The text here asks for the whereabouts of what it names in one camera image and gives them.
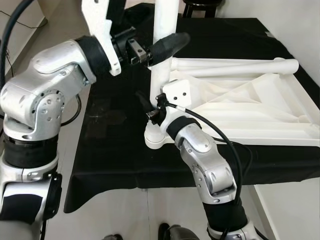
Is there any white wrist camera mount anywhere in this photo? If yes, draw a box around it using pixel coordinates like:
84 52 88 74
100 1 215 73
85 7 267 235
160 78 192 132
81 0 122 77

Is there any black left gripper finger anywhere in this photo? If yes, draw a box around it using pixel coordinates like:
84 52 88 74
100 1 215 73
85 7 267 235
147 32 191 65

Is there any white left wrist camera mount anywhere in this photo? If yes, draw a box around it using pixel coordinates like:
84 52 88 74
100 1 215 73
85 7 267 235
81 0 122 77

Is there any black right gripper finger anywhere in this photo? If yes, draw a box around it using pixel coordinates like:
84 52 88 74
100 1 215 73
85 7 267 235
136 91 154 114

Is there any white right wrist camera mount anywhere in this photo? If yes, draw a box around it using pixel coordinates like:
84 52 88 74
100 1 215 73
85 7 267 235
160 78 192 132

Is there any black tablecloth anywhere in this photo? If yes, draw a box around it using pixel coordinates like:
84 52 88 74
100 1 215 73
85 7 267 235
64 17 320 214

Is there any beige hanging towel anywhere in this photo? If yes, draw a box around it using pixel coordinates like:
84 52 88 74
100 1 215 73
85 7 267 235
122 0 156 10

